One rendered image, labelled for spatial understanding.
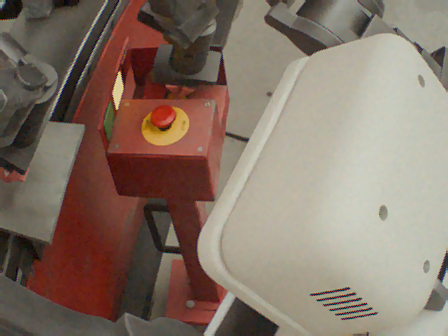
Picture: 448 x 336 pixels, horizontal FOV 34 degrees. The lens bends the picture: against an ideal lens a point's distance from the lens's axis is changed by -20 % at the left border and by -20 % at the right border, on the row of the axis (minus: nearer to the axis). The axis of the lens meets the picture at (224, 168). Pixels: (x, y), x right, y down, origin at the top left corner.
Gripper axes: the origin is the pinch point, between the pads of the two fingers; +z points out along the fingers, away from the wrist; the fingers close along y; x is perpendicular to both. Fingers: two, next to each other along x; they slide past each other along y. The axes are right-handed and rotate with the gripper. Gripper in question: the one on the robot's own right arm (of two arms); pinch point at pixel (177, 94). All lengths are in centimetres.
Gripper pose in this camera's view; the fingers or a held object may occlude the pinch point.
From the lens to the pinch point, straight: 142.4
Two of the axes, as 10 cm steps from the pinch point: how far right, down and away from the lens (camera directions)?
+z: -1.8, 5.1, 8.4
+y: -9.8, -1.9, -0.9
